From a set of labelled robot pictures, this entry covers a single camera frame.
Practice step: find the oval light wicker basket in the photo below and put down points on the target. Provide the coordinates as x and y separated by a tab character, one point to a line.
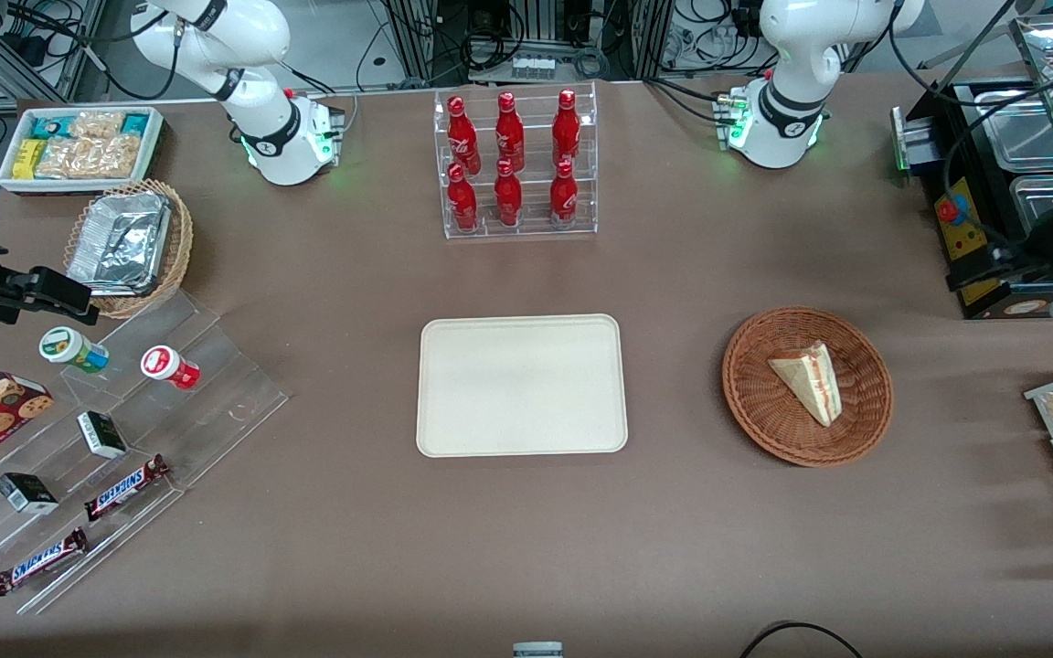
177	247

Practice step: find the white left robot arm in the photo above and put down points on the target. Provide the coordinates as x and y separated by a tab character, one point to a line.
792	55

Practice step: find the red cola bottle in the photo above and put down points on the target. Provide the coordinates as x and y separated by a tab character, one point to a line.
566	128
508	201
462	137
462	206
564	199
509	132

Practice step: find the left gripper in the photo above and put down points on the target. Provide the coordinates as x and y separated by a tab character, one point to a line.
1026	262

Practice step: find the white plastic snack bin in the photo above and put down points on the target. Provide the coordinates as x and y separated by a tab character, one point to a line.
10	183

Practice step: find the red lid yogurt cup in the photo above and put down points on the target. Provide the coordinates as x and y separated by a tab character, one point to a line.
163	364

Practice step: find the aluminium foil container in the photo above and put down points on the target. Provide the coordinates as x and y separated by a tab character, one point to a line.
120	242

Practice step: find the green lid yogurt cup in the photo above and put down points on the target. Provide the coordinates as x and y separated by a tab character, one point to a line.
65	345

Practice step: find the Snickers chocolate bar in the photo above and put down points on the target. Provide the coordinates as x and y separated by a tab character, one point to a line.
40	561
124	488

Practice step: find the yellow snack packet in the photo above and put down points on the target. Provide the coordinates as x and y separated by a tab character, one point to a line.
27	160

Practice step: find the grey flat object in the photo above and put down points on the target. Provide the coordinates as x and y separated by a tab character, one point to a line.
537	651

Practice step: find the teal snack packet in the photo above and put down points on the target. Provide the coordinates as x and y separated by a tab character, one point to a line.
134	123
47	126

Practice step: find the small black carton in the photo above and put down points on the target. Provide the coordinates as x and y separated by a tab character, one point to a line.
101	434
26	493

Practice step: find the beige rectangular tray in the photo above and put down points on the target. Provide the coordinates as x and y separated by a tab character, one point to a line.
517	384

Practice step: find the clear acrylic stepped stand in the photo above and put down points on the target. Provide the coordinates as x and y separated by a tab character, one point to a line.
216	402

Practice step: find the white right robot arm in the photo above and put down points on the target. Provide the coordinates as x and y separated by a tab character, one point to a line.
216	37

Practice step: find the black hot food display case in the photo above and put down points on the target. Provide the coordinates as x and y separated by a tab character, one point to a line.
956	239

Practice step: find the red emergency stop button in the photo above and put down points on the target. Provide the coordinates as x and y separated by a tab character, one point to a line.
951	212

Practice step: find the triangular sandwich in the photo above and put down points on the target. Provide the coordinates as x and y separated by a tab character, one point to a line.
814	379

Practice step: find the clear acrylic bottle rack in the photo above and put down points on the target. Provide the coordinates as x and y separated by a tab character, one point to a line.
531	233

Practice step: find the stainless steel food pan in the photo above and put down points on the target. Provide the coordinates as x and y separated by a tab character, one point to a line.
1038	196
1025	132

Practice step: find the silver box device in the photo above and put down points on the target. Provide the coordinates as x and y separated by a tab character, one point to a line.
915	146

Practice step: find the clear bag of crackers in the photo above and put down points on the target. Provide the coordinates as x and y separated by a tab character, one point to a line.
60	160
113	157
97	124

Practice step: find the round brown wicker basket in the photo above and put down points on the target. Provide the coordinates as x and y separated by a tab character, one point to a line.
764	411

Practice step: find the white power strip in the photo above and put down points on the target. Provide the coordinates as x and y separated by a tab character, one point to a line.
533	67

